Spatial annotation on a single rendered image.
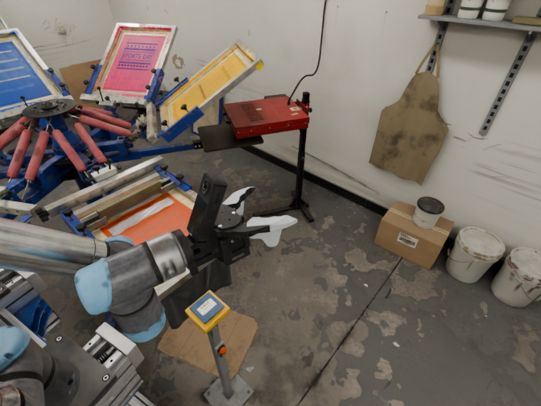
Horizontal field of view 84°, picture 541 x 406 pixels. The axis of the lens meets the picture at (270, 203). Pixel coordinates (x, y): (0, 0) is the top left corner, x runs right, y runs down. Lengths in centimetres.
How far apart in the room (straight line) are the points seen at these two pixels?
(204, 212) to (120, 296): 17
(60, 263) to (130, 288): 15
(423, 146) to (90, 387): 250
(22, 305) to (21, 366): 60
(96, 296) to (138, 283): 6
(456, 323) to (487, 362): 28
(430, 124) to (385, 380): 182
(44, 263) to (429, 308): 246
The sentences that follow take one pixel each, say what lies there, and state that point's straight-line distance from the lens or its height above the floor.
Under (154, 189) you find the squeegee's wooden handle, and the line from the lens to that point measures 180.
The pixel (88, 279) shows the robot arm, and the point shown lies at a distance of 51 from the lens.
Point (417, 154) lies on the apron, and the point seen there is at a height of 80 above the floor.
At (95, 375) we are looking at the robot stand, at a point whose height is 126.
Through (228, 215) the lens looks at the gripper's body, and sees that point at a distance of 54.
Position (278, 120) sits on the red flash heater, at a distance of 227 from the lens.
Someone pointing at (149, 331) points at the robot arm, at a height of 154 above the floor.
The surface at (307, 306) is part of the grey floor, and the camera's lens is 240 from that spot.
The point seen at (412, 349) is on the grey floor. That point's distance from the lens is 244.
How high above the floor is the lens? 205
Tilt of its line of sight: 40 degrees down
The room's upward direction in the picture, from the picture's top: straight up
